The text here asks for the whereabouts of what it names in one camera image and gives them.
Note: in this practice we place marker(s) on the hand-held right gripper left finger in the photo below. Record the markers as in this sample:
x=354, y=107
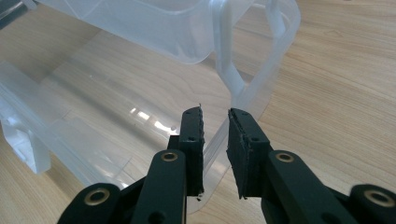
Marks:
x=193, y=149

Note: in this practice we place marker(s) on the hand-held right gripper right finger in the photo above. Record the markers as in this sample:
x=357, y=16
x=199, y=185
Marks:
x=247, y=155

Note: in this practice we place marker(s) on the clear plastic storage box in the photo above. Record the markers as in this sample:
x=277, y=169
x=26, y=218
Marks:
x=130, y=87

